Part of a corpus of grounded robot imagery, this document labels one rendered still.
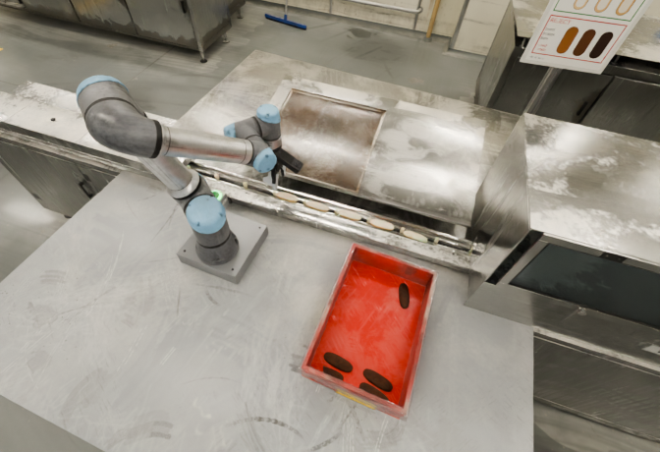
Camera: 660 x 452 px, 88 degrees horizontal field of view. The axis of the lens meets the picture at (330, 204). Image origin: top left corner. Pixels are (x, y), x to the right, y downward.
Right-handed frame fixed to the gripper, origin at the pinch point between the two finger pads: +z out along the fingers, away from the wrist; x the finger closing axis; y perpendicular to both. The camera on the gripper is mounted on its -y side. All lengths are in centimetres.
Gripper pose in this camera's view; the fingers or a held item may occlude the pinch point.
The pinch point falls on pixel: (280, 182)
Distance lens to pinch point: 143.4
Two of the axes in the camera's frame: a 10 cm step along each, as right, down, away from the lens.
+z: -0.5, 6.3, 7.8
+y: -9.5, -2.7, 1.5
